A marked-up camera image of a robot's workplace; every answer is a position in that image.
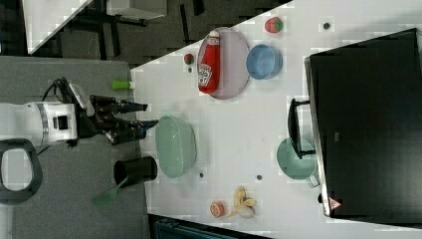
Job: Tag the small red toy fruit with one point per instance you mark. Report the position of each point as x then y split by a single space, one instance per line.
188 59

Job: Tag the green spatula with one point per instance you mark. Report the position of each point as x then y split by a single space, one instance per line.
108 196

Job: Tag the green mug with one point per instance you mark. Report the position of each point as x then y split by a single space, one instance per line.
295 167

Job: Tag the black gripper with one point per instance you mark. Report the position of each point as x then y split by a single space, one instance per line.
95 118

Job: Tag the green marker pen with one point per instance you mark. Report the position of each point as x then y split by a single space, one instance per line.
122 85

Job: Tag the blue bowl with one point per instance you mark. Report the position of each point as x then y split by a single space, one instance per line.
264 62

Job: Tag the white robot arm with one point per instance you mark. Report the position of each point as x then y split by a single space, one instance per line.
49 123

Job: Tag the toy orange half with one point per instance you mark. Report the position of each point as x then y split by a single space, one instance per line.
217 209

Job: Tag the grey round plate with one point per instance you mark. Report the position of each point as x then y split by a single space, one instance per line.
233 73

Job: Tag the red ketchup bottle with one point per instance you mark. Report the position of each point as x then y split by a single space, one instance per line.
209 68

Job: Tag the green plastic strainer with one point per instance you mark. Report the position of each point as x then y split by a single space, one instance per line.
176 146

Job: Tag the black toaster oven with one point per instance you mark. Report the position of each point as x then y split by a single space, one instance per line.
366 107

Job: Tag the toy peeled banana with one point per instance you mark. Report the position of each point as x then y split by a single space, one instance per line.
243 205

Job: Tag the toy strawberry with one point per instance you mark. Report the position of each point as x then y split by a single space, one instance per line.
274 25

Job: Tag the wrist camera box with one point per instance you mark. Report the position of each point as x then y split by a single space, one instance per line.
83 99

